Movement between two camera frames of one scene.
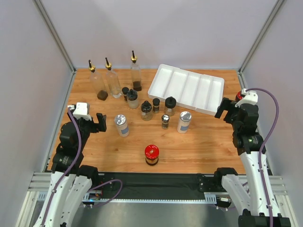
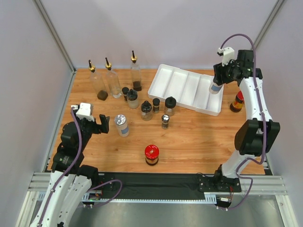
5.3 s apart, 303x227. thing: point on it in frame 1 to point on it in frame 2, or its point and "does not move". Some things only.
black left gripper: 102,126 does not move
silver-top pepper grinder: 165,119 does not move
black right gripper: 230,111 to 218,77
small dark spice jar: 155,102 does not move
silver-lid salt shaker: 120,121 does not move
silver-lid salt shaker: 184,119 to 215,89
